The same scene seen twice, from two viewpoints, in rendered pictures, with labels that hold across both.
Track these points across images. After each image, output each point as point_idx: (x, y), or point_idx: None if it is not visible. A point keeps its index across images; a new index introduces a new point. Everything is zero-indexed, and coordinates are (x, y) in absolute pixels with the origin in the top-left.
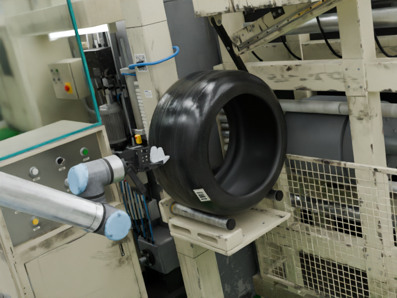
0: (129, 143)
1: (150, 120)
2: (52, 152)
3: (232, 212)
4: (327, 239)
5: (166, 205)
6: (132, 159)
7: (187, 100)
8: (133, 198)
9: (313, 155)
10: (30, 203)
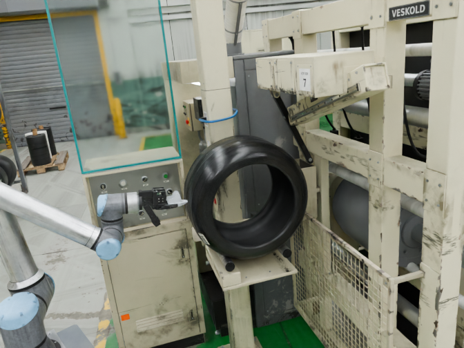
0: None
1: None
2: (139, 171)
3: (235, 257)
4: (331, 300)
5: None
6: (150, 198)
7: (207, 160)
8: None
9: (351, 222)
10: (36, 219)
